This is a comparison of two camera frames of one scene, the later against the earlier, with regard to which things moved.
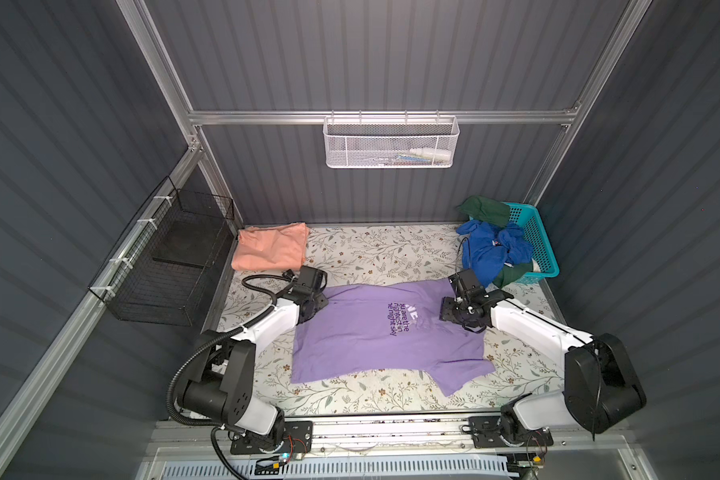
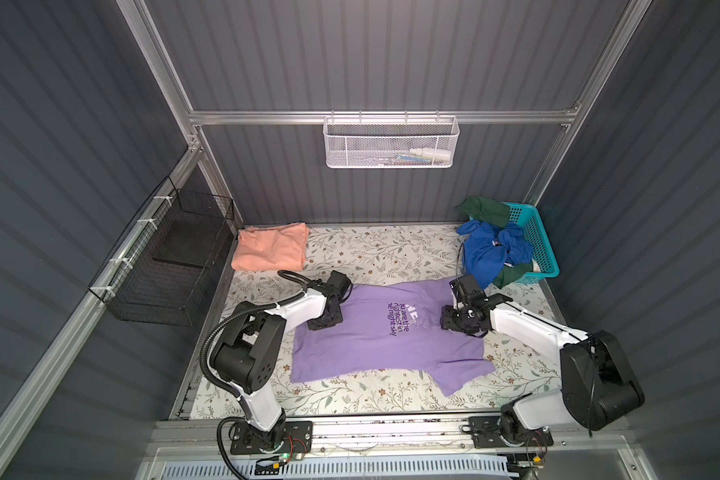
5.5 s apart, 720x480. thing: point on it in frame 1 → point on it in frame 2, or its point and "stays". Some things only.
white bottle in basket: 442,155 stays
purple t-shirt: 389,330 stays
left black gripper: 320,300 → 336,318
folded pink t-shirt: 271,247 stays
